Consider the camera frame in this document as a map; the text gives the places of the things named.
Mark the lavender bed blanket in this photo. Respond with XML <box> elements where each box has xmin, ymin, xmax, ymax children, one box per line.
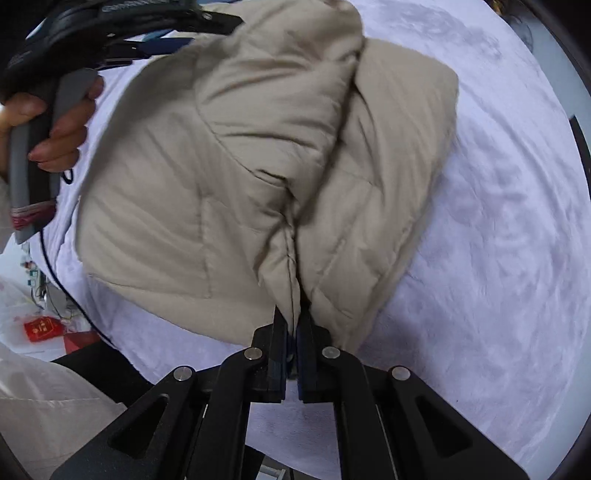
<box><xmin>44</xmin><ymin>1</ymin><xmax>590</xmax><ymax>479</ymax></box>

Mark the red packet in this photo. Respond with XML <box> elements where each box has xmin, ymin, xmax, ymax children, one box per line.
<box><xmin>23</xmin><ymin>316</ymin><xmax>65</xmax><ymax>343</ymax></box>

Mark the beige puffer jacket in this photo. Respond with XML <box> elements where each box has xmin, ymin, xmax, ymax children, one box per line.
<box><xmin>76</xmin><ymin>1</ymin><xmax>459</xmax><ymax>351</ymax></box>

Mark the person's left hand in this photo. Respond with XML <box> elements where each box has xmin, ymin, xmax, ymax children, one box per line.
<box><xmin>1</xmin><ymin>76</ymin><xmax>104</xmax><ymax>180</ymax></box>

